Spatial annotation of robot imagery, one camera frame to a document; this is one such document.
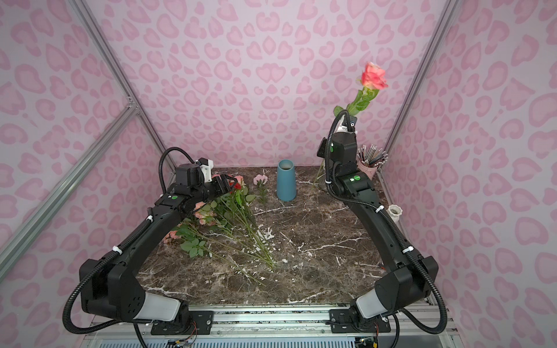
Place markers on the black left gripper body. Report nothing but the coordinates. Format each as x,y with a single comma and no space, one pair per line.
220,185

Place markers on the light pink carnation flower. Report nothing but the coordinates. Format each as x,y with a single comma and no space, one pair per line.
260,182

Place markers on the pink rose with stem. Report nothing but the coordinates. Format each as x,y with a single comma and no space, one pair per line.
373,80

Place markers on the clear ribbed glass vase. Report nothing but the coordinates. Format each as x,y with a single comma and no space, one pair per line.
320,179

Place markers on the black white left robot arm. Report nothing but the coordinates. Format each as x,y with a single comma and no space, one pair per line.
109,293

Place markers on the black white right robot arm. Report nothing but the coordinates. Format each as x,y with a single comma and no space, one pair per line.
409,276

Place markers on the bunch of artificial flowers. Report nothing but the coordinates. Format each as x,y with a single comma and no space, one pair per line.
225,225

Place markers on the teal cylindrical vase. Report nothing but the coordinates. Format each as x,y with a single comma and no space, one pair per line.
286,182

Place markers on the white ribbed ceramic vase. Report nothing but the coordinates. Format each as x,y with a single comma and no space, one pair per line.
395,212

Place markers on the pink cup of straws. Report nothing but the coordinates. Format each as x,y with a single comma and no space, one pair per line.
370,159

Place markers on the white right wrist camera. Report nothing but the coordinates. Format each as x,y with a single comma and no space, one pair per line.
347,124

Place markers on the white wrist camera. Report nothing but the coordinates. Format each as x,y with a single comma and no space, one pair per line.
206,166
347,124

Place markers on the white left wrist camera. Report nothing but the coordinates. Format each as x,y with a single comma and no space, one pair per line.
206,166

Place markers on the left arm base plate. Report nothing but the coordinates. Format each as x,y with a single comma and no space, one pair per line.
185,324

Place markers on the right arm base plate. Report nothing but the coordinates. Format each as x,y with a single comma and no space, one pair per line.
348,321

